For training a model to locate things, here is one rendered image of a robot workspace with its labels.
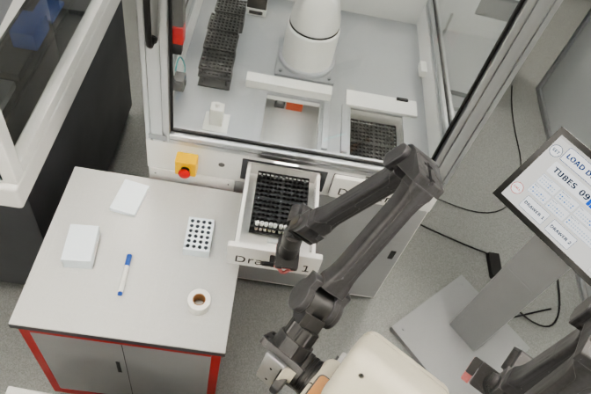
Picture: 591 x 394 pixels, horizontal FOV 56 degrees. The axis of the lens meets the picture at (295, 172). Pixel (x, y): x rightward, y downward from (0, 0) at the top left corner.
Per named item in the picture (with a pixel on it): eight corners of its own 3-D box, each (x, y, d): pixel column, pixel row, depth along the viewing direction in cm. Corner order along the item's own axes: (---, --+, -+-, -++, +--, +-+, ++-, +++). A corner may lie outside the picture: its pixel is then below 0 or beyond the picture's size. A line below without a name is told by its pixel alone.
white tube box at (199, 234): (208, 258, 180) (208, 251, 177) (182, 254, 179) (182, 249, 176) (214, 225, 188) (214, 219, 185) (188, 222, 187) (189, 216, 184)
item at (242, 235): (312, 268, 175) (316, 259, 171) (231, 256, 173) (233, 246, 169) (318, 170, 200) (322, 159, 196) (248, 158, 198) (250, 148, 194)
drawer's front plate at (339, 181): (407, 208, 198) (417, 191, 189) (328, 196, 196) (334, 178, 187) (407, 205, 199) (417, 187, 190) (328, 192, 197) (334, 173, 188)
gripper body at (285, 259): (299, 242, 164) (303, 229, 159) (296, 272, 158) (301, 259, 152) (278, 238, 164) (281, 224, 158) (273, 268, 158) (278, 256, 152)
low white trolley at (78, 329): (213, 420, 221) (225, 353, 162) (54, 400, 216) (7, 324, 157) (234, 288, 257) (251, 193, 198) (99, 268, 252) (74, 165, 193)
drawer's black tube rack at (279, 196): (301, 244, 180) (304, 233, 175) (247, 236, 178) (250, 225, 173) (306, 189, 194) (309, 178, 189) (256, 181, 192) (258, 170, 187)
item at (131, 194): (134, 217, 184) (134, 215, 183) (109, 210, 185) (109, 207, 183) (149, 188, 192) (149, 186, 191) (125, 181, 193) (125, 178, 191)
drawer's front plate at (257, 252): (316, 276, 176) (323, 259, 167) (225, 262, 173) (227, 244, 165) (316, 271, 177) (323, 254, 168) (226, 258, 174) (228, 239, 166)
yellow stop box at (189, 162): (195, 178, 188) (195, 165, 183) (174, 175, 188) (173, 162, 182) (198, 167, 192) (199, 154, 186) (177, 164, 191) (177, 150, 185)
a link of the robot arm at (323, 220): (404, 155, 118) (440, 182, 122) (406, 136, 122) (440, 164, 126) (284, 230, 146) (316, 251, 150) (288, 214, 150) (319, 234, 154)
